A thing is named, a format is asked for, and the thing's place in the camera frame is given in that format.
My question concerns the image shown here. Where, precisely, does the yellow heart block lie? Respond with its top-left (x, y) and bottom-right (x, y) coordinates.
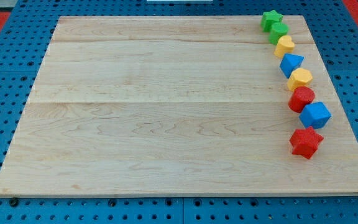
top-left (273, 35), bottom-right (295, 58)

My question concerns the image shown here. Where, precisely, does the red cylinder block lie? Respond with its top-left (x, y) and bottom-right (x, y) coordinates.
top-left (288, 86), bottom-right (315, 113)

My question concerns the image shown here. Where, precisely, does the green cylinder block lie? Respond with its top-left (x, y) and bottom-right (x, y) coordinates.
top-left (268, 22), bottom-right (289, 45)

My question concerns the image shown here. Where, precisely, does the blue triangle block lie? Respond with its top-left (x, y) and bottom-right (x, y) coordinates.
top-left (280, 53), bottom-right (305, 79)

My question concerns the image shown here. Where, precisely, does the light wooden board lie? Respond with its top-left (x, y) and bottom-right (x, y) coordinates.
top-left (0, 15), bottom-right (358, 198)

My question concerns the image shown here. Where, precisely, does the red star block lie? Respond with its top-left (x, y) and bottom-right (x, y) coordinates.
top-left (289, 126), bottom-right (324, 159)

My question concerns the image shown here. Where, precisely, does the green star block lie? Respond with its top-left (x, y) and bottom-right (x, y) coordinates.
top-left (260, 9), bottom-right (283, 32)

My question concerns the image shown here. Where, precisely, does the blue cube block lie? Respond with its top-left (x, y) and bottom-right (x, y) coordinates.
top-left (299, 102), bottom-right (331, 129)

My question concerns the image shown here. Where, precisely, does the yellow hexagon block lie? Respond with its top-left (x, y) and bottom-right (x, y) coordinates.
top-left (287, 68), bottom-right (313, 91)

